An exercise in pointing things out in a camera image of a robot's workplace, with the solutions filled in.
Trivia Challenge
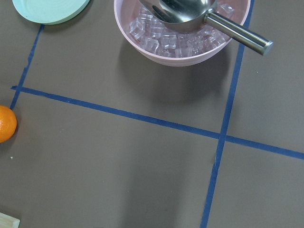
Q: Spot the pink bowl with ice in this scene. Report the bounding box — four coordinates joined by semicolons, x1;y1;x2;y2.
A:
114;0;252;67

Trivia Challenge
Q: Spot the bamboo cutting board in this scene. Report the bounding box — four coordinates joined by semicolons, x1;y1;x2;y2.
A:
0;213;20;228

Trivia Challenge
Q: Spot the orange mandarin fruit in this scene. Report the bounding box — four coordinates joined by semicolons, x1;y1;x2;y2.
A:
0;105;17;143

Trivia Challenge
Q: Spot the light green plate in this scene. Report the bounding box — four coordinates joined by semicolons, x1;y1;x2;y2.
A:
12;0;89;25

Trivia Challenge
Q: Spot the steel ice scoop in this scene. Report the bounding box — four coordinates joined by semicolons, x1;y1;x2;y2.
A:
140;0;273;55

